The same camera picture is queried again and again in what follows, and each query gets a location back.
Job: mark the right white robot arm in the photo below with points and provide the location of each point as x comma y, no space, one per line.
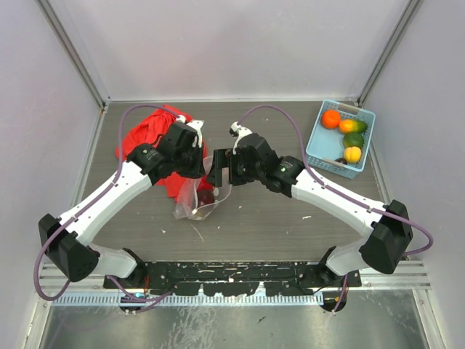
384,232

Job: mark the light blue plastic basket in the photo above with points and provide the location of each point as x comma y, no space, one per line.
325,145

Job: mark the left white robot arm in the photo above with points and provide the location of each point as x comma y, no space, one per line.
68,239

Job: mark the dark red apple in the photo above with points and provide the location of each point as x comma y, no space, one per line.
205,197

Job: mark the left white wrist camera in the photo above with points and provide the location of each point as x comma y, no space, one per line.
195,124

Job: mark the grey slotted cable duct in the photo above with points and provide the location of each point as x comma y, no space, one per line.
117,299

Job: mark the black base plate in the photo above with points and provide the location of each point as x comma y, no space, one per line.
235,278

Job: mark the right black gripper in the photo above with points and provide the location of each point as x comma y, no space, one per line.
224,158

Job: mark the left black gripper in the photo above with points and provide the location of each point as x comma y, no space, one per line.
197,170

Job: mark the red cloth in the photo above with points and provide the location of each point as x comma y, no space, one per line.
149,131

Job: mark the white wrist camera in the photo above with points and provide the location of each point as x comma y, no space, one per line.
238,132
195,124

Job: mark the dark plum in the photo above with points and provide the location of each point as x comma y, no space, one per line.
341,161

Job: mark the orange fruit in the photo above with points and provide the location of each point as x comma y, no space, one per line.
330,119

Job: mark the clear polka dot zip bag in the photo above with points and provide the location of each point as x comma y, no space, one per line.
197,199

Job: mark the orange green mango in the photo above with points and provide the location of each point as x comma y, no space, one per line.
352,125

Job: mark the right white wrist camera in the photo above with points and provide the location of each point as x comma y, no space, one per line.
238,132

